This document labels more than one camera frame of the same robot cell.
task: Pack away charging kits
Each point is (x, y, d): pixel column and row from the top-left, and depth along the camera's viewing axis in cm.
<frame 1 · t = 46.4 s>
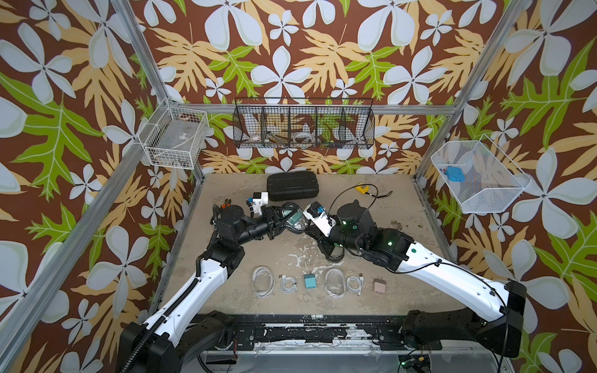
left hand: (297, 210, 66), fingers open
right hand: (305, 229, 69), fingers closed
black hard case: (291, 185, 113), point 5 cm above the table
yellow tape measure: (362, 189, 117), on the table
blue object in basket: (455, 174, 87), point 27 cm above the table
teal charger lower: (310, 280, 86), point 2 cm above the table
pink charger lower: (379, 285, 86), on the table

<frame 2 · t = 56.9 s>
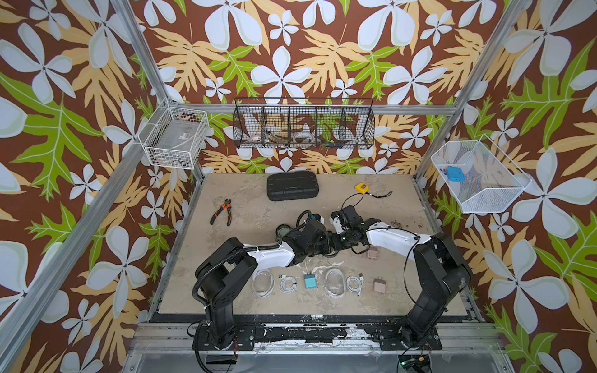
left hand: (335, 240, 89), fingers closed
right hand: (330, 242, 94), fingers closed
the named things where they were.

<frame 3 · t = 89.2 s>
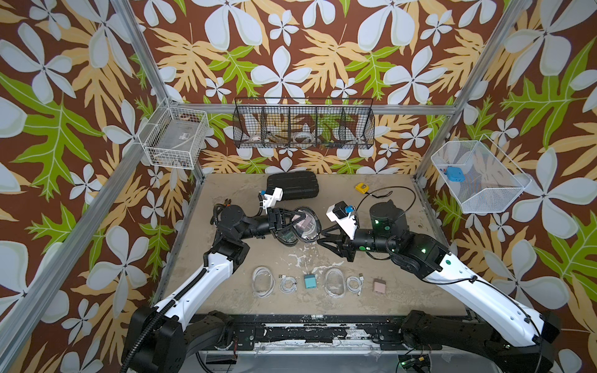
left hand: (304, 219, 62), fingers open
right hand: (319, 236, 63), fingers open
the named things where they were.

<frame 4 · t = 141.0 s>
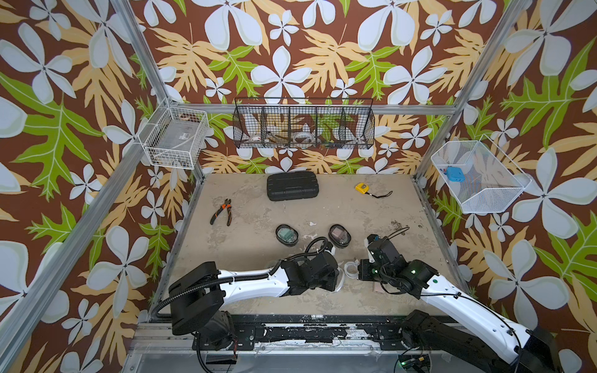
left hand: (339, 274, 79), fingers closed
right hand: (354, 267, 80), fingers closed
